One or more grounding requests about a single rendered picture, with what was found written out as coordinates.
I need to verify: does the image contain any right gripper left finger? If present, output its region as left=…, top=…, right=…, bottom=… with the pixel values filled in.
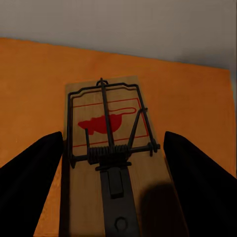
left=0, top=131, right=64, bottom=237

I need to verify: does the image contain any mousetrap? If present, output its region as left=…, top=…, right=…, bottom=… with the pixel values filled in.
left=59, top=75, right=189, bottom=237

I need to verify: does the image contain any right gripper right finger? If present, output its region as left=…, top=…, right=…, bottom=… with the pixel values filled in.
left=163, top=131, right=237, bottom=237

